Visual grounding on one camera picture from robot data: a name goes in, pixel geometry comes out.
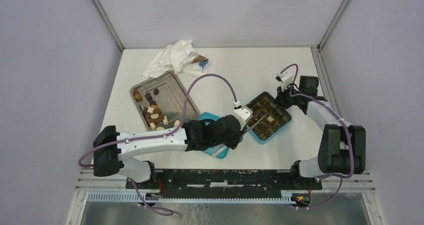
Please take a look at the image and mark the teal box lid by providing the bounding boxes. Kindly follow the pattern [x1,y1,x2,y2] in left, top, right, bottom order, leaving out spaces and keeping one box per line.
[198,112,230,159]

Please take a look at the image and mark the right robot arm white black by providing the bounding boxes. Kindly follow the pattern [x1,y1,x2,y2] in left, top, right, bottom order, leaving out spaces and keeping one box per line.
[275,73,366,189]

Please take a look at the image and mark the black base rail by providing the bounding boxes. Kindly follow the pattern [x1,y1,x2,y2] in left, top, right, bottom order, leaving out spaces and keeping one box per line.
[135,169,323,199]

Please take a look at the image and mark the white crumpled cloth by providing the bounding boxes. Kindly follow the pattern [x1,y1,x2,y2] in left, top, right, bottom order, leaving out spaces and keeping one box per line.
[141,39,209,78]

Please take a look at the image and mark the stainless steel tray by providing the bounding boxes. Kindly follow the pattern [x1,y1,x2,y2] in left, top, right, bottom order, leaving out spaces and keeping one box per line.
[129,71,201,131]

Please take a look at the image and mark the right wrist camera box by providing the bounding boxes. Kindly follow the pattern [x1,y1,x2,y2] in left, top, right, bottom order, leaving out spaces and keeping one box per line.
[275,71,294,90]

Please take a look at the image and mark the brown blue wrapper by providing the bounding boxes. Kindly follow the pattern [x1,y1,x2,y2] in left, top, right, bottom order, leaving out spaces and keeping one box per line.
[188,51,209,69]

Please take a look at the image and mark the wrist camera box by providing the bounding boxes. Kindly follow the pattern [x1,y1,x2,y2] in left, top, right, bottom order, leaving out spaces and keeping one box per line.
[232,106,253,130]
[275,71,294,90]

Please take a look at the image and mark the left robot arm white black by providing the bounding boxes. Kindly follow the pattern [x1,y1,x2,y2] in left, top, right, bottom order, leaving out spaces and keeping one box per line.
[93,115,246,189]

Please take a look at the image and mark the teal chocolate box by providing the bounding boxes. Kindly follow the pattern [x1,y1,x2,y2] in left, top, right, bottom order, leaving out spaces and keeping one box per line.
[246,91,292,145]

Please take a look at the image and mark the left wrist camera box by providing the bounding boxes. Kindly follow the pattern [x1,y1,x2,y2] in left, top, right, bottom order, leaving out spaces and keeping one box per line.
[232,106,253,130]

